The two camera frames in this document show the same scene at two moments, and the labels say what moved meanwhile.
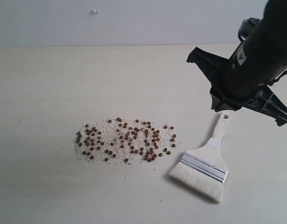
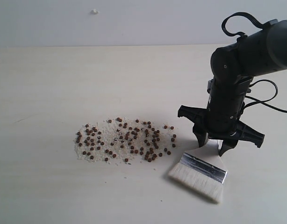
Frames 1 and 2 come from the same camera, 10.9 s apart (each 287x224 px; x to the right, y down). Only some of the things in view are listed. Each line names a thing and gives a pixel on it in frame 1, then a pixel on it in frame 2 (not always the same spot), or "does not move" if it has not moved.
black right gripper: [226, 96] to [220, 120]
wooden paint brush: [204, 168] does not move
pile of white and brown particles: [124, 139] does not move
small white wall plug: [94, 11] does not move
